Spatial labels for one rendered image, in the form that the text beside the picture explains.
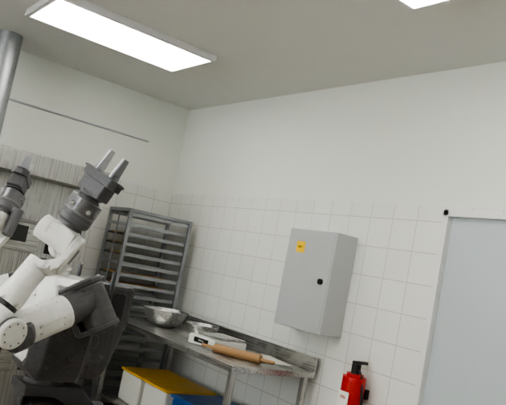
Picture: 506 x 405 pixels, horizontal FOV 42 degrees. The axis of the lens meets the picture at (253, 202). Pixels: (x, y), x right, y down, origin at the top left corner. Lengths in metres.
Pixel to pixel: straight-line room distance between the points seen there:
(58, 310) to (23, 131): 4.53
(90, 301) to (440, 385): 2.69
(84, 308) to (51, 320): 0.10
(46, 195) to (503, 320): 3.33
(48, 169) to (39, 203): 0.34
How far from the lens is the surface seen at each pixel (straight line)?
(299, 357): 4.79
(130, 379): 5.62
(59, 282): 1.95
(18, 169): 2.32
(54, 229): 1.72
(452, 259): 4.13
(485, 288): 3.98
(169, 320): 5.47
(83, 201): 1.69
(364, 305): 4.49
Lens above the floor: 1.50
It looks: 6 degrees up
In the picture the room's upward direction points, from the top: 11 degrees clockwise
